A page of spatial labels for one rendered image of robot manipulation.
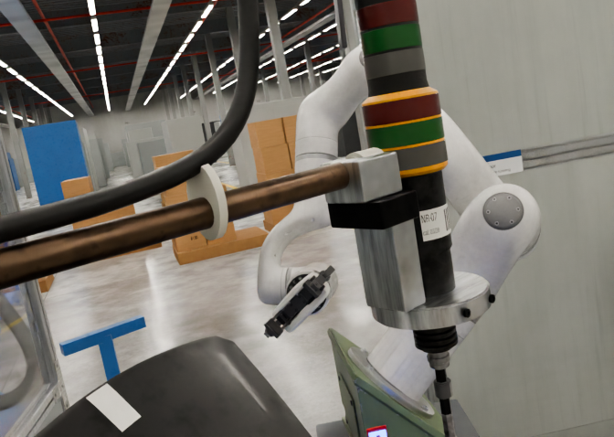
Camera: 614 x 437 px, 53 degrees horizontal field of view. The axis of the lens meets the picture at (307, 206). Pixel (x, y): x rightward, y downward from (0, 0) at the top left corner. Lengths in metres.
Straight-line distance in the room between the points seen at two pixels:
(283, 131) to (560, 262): 6.51
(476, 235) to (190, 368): 0.72
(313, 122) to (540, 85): 1.26
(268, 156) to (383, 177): 8.19
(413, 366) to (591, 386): 1.63
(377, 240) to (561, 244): 2.15
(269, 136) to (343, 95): 7.27
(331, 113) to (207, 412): 0.93
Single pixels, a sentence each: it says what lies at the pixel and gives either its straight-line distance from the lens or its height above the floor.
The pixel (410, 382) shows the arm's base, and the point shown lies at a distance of 1.14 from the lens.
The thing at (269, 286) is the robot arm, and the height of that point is 1.26.
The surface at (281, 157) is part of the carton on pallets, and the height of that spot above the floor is 1.05.
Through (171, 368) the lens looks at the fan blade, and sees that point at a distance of 0.45.
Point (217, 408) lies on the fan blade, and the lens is 0.44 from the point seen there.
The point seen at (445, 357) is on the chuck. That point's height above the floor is 1.42.
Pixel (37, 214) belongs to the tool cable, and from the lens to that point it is 0.24.
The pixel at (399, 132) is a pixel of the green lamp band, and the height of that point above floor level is 1.56.
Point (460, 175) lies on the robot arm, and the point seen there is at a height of 1.41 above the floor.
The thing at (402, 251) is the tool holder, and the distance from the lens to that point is 0.33.
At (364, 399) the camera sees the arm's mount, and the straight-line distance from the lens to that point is 1.08.
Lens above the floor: 1.58
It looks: 8 degrees down
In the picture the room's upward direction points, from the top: 10 degrees counter-clockwise
